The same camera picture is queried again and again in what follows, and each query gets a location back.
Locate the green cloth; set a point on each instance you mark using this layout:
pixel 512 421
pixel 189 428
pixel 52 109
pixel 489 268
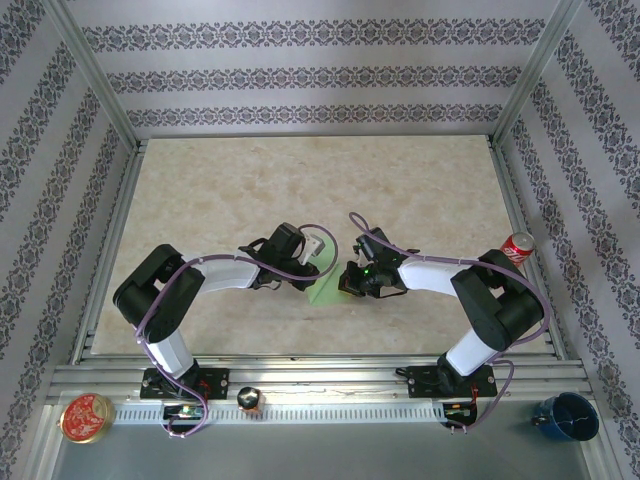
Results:
pixel 325 292

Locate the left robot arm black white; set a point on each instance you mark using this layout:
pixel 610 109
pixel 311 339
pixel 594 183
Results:
pixel 150 295

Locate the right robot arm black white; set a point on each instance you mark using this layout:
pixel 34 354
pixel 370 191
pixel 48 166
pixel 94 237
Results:
pixel 500 310

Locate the red soda can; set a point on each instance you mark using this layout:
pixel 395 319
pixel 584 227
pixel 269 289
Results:
pixel 515 250

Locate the grey metal shelf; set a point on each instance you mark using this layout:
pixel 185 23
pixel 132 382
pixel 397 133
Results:
pixel 320 455

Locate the blue enamel mug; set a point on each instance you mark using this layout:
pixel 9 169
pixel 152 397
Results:
pixel 567 417

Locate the round red gold tin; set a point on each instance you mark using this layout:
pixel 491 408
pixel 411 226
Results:
pixel 85 417

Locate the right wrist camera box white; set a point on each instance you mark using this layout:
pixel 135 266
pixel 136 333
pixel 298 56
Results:
pixel 359 252

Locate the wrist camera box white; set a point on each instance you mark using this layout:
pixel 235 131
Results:
pixel 314 245
pixel 359 252

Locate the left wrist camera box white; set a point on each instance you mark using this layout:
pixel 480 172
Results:
pixel 314 245

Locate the wide aluminium base rail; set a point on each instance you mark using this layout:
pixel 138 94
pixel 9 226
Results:
pixel 325 380

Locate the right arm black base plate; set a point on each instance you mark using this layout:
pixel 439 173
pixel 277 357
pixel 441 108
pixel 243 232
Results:
pixel 420 382

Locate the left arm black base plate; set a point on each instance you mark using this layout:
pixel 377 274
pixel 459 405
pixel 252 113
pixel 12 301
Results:
pixel 215 382

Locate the aluminium corner post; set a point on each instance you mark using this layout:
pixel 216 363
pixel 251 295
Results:
pixel 533 75
pixel 96 75

